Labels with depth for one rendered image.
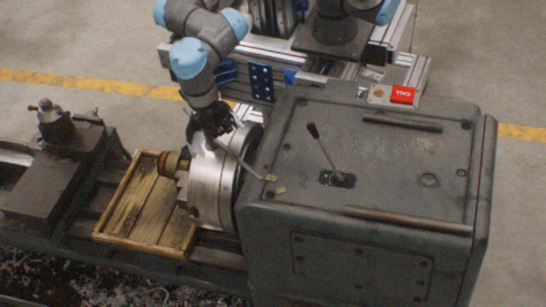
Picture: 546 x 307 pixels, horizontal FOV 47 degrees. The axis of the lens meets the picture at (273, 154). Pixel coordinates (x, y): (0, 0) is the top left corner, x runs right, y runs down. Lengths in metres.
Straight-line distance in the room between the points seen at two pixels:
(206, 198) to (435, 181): 0.58
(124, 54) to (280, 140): 2.54
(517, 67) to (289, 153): 2.41
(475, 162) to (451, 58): 2.26
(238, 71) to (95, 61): 1.92
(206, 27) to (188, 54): 0.10
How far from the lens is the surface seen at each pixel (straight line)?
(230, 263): 1.87
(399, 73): 3.37
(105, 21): 4.37
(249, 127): 1.69
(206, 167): 1.64
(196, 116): 1.46
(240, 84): 2.30
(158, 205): 2.01
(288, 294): 1.80
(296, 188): 1.51
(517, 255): 2.99
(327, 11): 1.97
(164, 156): 1.82
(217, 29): 1.34
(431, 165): 1.57
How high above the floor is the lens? 2.44
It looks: 48 degrees down
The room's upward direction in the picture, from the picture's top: 7 degrees counter-clockwise
